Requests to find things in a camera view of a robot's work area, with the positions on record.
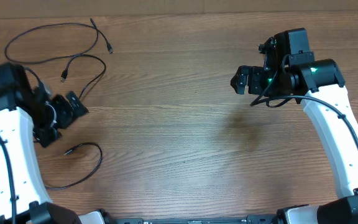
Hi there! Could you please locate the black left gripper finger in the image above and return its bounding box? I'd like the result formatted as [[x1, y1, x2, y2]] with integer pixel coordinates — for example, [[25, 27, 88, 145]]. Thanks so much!
[[66, 91, 89, 118], [33, 127, 62, 148]]

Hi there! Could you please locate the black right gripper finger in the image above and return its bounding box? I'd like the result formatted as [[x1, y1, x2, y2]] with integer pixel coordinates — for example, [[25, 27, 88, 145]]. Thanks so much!
[[236, 65, 252, 82], [231, 77, 247, 95]]

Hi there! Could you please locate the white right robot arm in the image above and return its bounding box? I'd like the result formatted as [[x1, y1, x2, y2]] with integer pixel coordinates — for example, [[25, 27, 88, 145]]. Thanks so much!
[[231, 28, 358, 223]]

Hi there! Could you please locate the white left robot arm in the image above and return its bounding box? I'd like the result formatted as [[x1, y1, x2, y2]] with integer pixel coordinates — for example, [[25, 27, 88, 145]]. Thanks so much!
[[0, 63, 114, 223]]

